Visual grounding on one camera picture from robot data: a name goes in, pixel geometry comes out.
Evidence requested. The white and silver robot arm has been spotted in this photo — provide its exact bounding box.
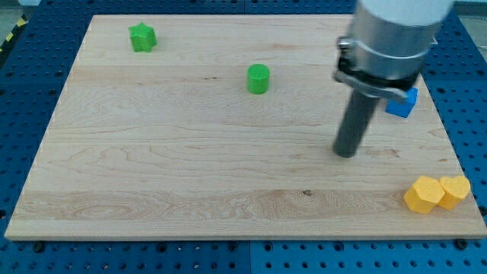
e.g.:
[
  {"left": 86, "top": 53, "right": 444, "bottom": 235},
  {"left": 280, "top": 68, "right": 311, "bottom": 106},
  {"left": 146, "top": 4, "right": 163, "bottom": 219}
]
[{"left": 334, "top": 0, "right": 454, "bottom": 103}]

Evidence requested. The blue cube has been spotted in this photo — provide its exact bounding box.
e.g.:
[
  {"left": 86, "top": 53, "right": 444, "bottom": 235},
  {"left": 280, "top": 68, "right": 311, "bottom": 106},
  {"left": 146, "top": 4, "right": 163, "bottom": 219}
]
[{"left": 385, "top": 88, "right": 419, "bottom": 118}]

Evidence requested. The green cylinder block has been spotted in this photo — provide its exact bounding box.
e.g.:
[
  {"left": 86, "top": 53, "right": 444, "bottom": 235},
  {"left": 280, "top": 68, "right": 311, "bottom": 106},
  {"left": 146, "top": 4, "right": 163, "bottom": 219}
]
[{"left": 247, "top": 63, "right": 270, "bottom": 94}]

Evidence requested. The light wooden board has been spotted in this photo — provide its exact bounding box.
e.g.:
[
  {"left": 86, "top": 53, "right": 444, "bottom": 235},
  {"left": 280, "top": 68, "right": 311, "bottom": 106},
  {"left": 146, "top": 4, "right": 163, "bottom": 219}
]
[{"left": 5, "top": 14, "right": 486, "bottom": 241}]

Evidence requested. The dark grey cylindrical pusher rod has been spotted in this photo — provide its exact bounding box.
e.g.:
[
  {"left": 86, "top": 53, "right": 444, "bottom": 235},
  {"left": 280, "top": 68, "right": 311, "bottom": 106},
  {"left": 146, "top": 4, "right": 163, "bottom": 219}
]
[{"left": 333, "top": 91, "right": 380, "bottom": 158}]

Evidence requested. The green star block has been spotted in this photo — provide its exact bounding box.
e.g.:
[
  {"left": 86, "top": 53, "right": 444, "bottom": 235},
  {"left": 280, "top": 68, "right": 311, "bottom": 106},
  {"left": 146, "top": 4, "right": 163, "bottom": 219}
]
[{"left": 128, "top": 22, "right": 158, "bottom": 53}]

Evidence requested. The yellow hexagon block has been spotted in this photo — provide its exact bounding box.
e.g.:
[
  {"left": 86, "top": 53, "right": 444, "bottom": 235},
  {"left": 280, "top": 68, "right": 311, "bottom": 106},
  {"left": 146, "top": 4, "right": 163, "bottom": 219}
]
[{"left": 403, "top": 176, "right": 445, "bottom": 214}]

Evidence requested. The yellow heart block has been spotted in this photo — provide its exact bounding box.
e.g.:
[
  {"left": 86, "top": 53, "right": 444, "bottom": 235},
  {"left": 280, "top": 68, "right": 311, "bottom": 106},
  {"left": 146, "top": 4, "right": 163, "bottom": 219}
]
[{"left": 438, "top": 176, "right": 471, "bottom": 210}]

